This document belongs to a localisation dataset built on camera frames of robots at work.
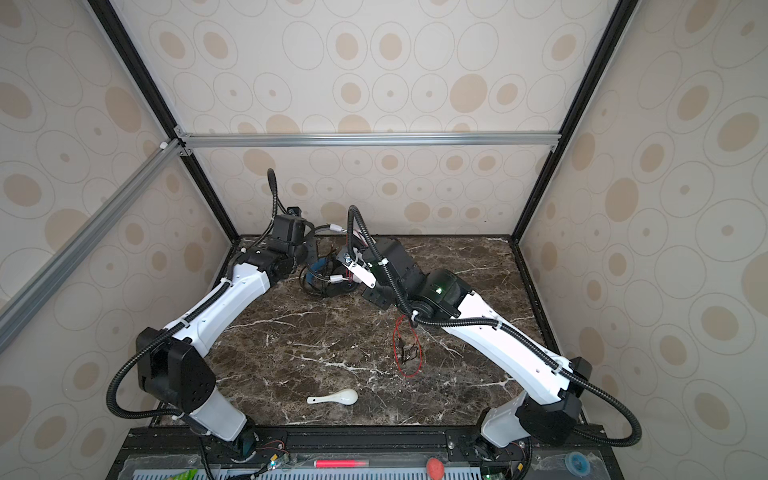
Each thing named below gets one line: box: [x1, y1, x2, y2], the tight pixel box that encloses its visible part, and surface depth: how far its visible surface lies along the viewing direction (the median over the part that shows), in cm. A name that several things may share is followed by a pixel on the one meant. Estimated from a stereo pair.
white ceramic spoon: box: [306, 388, 359, 406], surface depth 83 cm
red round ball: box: [426, 458, 445, 480], surface depth 70 cm
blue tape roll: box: [565, 451, 591, 477], surface depth 72 cm
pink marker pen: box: [314, 459, 369, 469], surface depth 73 cm
